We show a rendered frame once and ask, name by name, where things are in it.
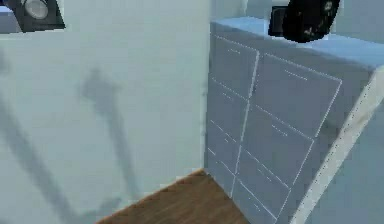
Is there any black speckled vase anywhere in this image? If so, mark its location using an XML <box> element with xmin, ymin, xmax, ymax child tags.
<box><xmin>281</xmin><ymin>0</ymin><xmax>342</xmax><ymax>44</ymax></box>

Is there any small black framed picture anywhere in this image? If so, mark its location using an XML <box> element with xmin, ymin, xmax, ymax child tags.
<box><xmin>267</xmin><ymin>5</ymin><xmax>288</xmax><ymax>38</ymax></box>

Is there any black box with silver disc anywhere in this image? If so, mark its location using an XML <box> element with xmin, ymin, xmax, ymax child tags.
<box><xmin>5</xmin><ymin>0</ymin><xmax>66</xmax><ymax>34</ymax></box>

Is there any pale blue chest of drawers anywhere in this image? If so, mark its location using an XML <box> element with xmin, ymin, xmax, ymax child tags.
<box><xmin>203</xmin><ymin>16</ymin><xmax>384</xmax><ymax>224</ymax></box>

